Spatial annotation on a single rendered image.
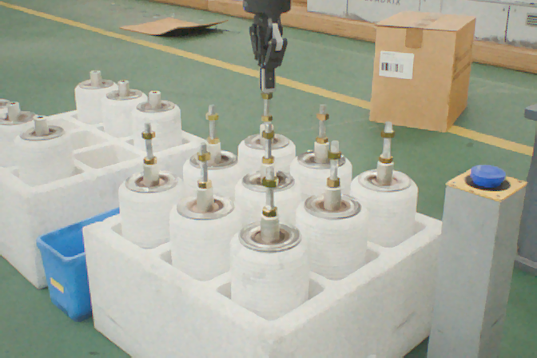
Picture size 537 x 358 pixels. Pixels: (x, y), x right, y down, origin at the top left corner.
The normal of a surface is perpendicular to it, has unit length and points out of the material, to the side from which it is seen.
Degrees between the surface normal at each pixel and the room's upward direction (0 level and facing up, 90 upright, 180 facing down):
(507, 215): 90
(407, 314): 90
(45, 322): 0
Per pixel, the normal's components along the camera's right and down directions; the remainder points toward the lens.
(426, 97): -0.48, 0.33
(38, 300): 0.00, -0.93
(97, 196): 0.68, 0.27
